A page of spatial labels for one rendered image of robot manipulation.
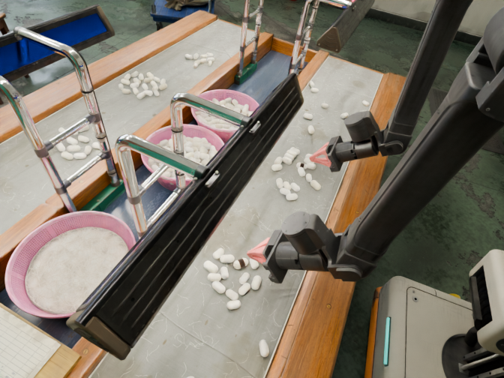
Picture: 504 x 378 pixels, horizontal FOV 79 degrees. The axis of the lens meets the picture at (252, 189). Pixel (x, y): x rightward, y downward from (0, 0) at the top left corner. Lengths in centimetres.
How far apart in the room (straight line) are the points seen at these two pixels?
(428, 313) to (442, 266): 62
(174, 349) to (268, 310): 22
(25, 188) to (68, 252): 26
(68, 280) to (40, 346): 15
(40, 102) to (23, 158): 25
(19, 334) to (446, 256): 199
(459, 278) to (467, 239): 32
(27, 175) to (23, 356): 52
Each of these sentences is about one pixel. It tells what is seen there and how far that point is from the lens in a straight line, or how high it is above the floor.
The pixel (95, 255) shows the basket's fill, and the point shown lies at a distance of 86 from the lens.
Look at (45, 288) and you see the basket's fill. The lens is 86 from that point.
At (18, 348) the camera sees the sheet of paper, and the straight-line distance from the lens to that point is 76.
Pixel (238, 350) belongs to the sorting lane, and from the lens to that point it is 73.
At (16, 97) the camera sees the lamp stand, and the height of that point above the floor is 109.
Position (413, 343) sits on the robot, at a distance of 143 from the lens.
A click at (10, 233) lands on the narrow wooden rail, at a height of 76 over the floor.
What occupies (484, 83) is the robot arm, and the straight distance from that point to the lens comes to 38.
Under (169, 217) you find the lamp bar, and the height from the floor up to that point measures 111.
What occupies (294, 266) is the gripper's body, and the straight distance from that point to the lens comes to 63.
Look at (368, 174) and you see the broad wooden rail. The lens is 109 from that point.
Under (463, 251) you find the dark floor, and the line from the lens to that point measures 225.
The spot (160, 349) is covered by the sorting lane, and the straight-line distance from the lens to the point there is 73.
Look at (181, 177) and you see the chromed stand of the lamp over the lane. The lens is 76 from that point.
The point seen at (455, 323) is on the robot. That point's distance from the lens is 157.
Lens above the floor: 144
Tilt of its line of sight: 48 degrees down
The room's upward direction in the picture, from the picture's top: 11 degrees clockwise
